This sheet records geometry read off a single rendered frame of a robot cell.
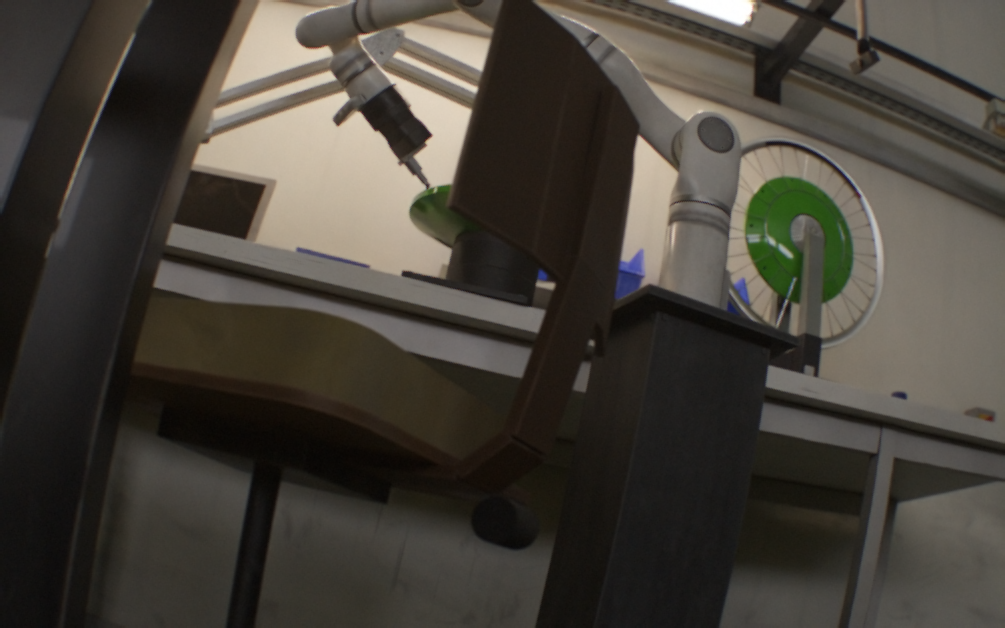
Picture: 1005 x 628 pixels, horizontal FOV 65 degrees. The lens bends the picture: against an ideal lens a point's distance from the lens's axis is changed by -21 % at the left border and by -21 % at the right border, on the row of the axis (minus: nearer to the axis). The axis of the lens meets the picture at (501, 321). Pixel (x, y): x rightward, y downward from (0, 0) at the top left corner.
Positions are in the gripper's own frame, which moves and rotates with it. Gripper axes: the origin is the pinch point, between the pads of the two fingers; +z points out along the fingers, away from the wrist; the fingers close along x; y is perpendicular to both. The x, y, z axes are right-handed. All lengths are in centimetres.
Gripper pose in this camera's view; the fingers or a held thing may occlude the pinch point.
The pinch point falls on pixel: (428, 186)
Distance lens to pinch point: 160.7
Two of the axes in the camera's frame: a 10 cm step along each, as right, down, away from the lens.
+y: 6.6, -6.0, 4.6
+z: 6.0, 7.9, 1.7
